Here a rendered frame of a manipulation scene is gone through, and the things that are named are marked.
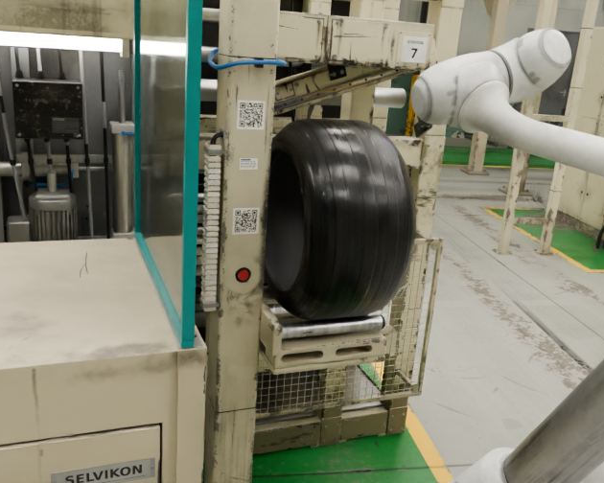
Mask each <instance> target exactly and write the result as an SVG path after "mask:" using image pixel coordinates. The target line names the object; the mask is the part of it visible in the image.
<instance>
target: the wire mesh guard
mask: <svg viewBox="0 0 604 483"><path fill-rule="evenodd" d="M443 242H444V239H443V238H426V239H415V243H414V244H417V245H418V244H421V243H423V244H424V245H425V243H430V244H432V243H439V248H438V250H436V253H429V257H430V254H436V255H435V262H434V267H426V269H427V271H428V268H433V274H431V275H432V282H431V288H425V287H424V288H423V290H424V292H425V289H430V295H425V296H429V297H430V301H429V302H426V303H429V308H428V309H426V310H428V315H426V317H427V322H425V323H426V328H425V329H423V330H425V335H422V336H423V337H424V342H420V343H423V349H417V350H422V355H421V356H414V360H415V357H421V361H420V368H416V369H419V376H418V375H413V376H418V380H417V381H418V382H417V385H419V388H418V392H412V391H410V390H409V391H406V392H405V388H404V389H399V384H400V383H395V384H398V389H399V390H404V392H399V393H398V391H397V390H392V387H391V393H392V391H397V393H392V394H385V392H390V391H385V390H384V395H379V393H383V392H378V396H371V397H365V398H360V396H362V395H360V391H359V394H358V396H359V398H358V399H353V397H356V396H353V393H352V396H351V397H352V399H351V400H346V398H349V397H346V393H345V397H343V398H345V400H344V401H340V400H339V399H342V398H340V397H339V394H338V398H337V399H338V401H337V402H325V403H318V402H322V401H317V404H312V403H314V402H312V399H311V401H310V403H311V405H304V406H297V405H298V404H301V403H296V407H290V408H284V409H283V406H287V405H282V409H277V410H270V411H268V409H269V408H274V407H268V402H274V401H268V402H267V411H264V412H261V406H260V409H256V410H260V412H257V413H256V417H255V419H260V418H265V417H272V416H279V415H286V414H292V413H299V412H306V411H313V410H319V409H325V408H332V407H339V406H345V405H352V404H359V403H371V402H378V401H385V400H391V399H398V398H404V397H411V396H418V395H422V386H423V379H424V373H425V366H426V360H427V353H428V347H429V340H430V327H431V320H432V315H433V308H434V301H435V294H436V288H437V281H438V274H439V268H440V262H441V255H442V248H443ZM405 291H408V290H404V297H402V298H403V304H404V298H409V303H410V297H405ZM404 305H408V309H409V305H412V304H404ZM385 360H388V366H394V372H400V375H401V369H400V371H395V365H389V359H385ZM394 372H393V378H392V379H396V378H394ZM263 375H269V380H265V381H269V384H270V382H271V380H270V372H269V374H263ZM263 375H258V376H262V381H258V382H261V383H262V388H259V389H265V388H263ZM347 384H353V383H347ZM347 384H340V385H339V391H338V392H344V391H340V386H341V385H346V391H351V390H347ZM354 390H359V389H354V384H353V391H354ZM290 399H295V398H290ZM291 405H294V404H289V406H291Z"/></svg>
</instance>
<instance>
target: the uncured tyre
mask: <svg viewBox="0 0 604 483"><path fill-rule="evenodd" d="M415 233H416V211H415V200H414V193H413V188H412V183H411V179H410V176H409V172H408V169H407V165H406V163H405V160H404V158H403V156H402V154H400V152H399V151H398V149H397V148H396V146H395V145H394V144H393V143H392V141H391V140H390V139H389V138H388V136H387V135H386V134H385V133H384V132H383V131H382V130H381V129H380V128H379V127H377V126H375V125H372V124H369V123H366V122H364V121H360V120H330V119H301V120H298V121H294V122H291V123H289V124H287V125H286V126H284V127H283V128H282V129H281V130H280V131H279V132H278V133H277V134H276V135H275V136H274V138H273V139H272V143H271V158H270V175H269V188H268V207H267V235H266V255H265V271H264V274H265V277H266V281H267V285H268V287H269V290H270V292H271V294H272V296H273V297H274V299H275V300H276V301H277V303H278V304H279V305H281V306H282V307H283V308H284V309H285V310H286V311H288V312H289V313H290V314H291V315H292V316H294V317H296V318H300V319H304V320H309V321H314V320H324V319H335V318H345V317H356V316H365V315H368V314H371V313H373V312H376V311H379V310H381V309H382V308H384V307H385V306H386V305H387V304H388V303H389V302H390V300H391V299H392V298H393V296H394V295H395V293H396V292H397V290H398V289H399V288H400V286H401V285H402V283H403V281H404V279H405V277H406V276H407V272H408V269H409V266H410V263H411V259H412V254H413V249H414V243H415Z"/></svg>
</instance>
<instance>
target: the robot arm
mask: <svg viewBox="0 0 604 483"><path fill-rule="evenodd" d="M570 61H571V50H570V46H569V43H568V41H567V39H566V38H565V37H564V35H563V34H562V33H561V32H559V31H558V30H555V29H553V28H544V29H540V30H536V31H533V32H530V33H527V34H525V35H523V36H522V37H520V38H514V39H512V40H511V41H509V42H507V43H505V44H503V45H500V46H499V47H497V48H494V49H491V50H488V51H485V52H480V53H470V54H466V55H462V56H458V57H453V58H450V59H447V60H444V61H442V62H439V63H437V64H435V65H433V66H431V67H430V68H429V69H427V70H426V71H424V72H423V73H422V74H421V75H420V76H419V77H418V78H417V79H416V82H415V83H414V84H413V86H412V89H411V104H412V107H413V110H414V112H415V114H416V115H417V119H418V123H417V124H415V125H414V126H413V127H414V131H415V136H416V138H419V137H420V136H422V135H423V134H424V133H426V132H427V131H428V130H430V129H431V128H432V126H433V125H438V126H442V125H448V126H449V127H457V128H460V129H463V130H464V131H466V132H468V133H477V132H480V131H483V132H485V133H486V134H488V135H490V136H491V137H493V138H495V139H497V140H498V141H500V142H502V143H503V144H505V145H507V146H509V147H512V148H514V149H517V150H521V151H524V152H527V153H530V154H533V155H536V156H539V157H542V158H544V159H548V160H551V161H554V162H557V163H560V164H563V165H567V166H570V167H573V168H575V169H578V170H582V171H585V172H588V173H593V174H597V175H600V176H603V177H604V138H602V137H598V136H595V135H591V134H588V133H584V132H580V131H576V130H572V129H568V128H564V127H560V126H554V125H550V124H546V123H543V122H539V121H536V120H533V119H531V118H528V117H526V116H524V115H522V114H521V113H519V112H518V111H517V110H515V109H514V108H513V107H512V105H514V104H517V103H519V102H522V101H524V100H527V99H530V98H532V97H534V96H536V95H537V94H539V93H541V92H542V91H544V90H545V89H547V88H548V87H550V86H551V85H552V84H553V83H555V82H556V81H557V80H558V79H559V78H560V77H561V76H562V75H563V73H564V72H565V71H566V69H567V68H568V66H569V64H570ZM448 483H604V359H603V360H602V361H601V362H600V363H599V364H598V365H597V366H596V367H595V368H594V369H593V370H592V371H591V372H590V373H589V374H588V375H587V376H586V377H585V378H584V379H583V380H582V381H581V382H580V383H579V384H578V385H577V386H576V387H575V388H574V389H573V390H572V391H571V392H570V393H569V394H568V395H567V396H566V398H565V399H564V400H563V401H562V402H561V403H560V404H559V405H558V406H557V407H556V408H555V409H554V410H553V411H552V412H551V413H550V414H549V415H548V416H547V417H546V418H545V419H544V420H543V421H542V422H541V423H540V424H539V425H538V426H537V427H536V428H535V429H534V430H533V431H531V432H530V433H529V434H528V435H527V437H526V438H525V439H524V440H523V441H522V442H521V443H520V444H519V445H518V446H517V447H516V448H495V449H493V450H491V451H490V452H488V453H487V454H485V455H484V456H483V457H482V458H480V459H479V460H478V461H477V462H475V463H474V464H473V465H472V466H471V467H470V468H468V469H467V470H466V471H464V472H462V473H461V474H460V475H458V476H457V477H456V478H455V479H454V480H452V481H450V482H448Z"/></svg>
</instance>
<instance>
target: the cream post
mask: <svg viewBox="0 0 604 483"><path fill-rule="evenodd" d="M279 13H280V0H220V29H219V58H218V65H223V64H225V63H228V62H232V61H236V60H252V59H254V58H255V57H258V58H264V60H277V45H278V29H279ZM275 78H276V65H268V64H264V68H257V67H254V64H248V65H236V66H232V67H229V68H226V69H222V70H218V88H217V117H216V133H219V132H220V128H222V129H224V130H225V141H223V140H222V139H221V138H220V137H219V138H217V141H216V142H217V143H218V144H220V145H221V146H222V147H223V149H224V150H225V154H222V155H219V157H220V158H221V161H220V163H221V167H220V168H219V169H221V173H219V175H220V176H221V179H219V181H220V182H221V184H220V185H218V186H220V188H221V189H220V190H219V191H218V192H219V193H220V196H218V198H219V199H220V202H218V204H219V205H220V208H218V209H219V210H220V213H219V214H218V215H219V217H220V218H219V219H218V221H219V226H220V227H221V231H220V232H219V235H218V236H217V237H218V239H219V241H217V243H218V247H217V248H218V253H217V254H218V258H216V259H217V260H218V263H217V266H218V268H217V271H218V273H217V274H216V275H217V280H216V281H217V284H216V287H217V289H216V292H217V295H215V296H216V298H217V299H218V303H220V306H219V308H218V309H217V308H216V310H212V311H210V320H209V349H208V379H207V407H206V440H205V465H204V483H251V482H252V463H253V461H252V451H253V447H254V433H255V417H256V401H257V385H258V369H259V353H260V325H261V310H262V304H263V287H264V271H265V255H266V235H267V207H268V188H269V175H270V158H271V143H272V127H273V110H274V94H275ZM238 100H242V101H266V109H265V126H264V129H237V115H238ZM240 158H258V169H257V170H240ZM233 208H260V214H259V231H258V234H238V235H232V227H233ZM241 270H246V271H247V272H248V278H247V279H246V280H244V281H242V280H240V279H239V277H238V274H239V272H240V271H241Z"/></svg>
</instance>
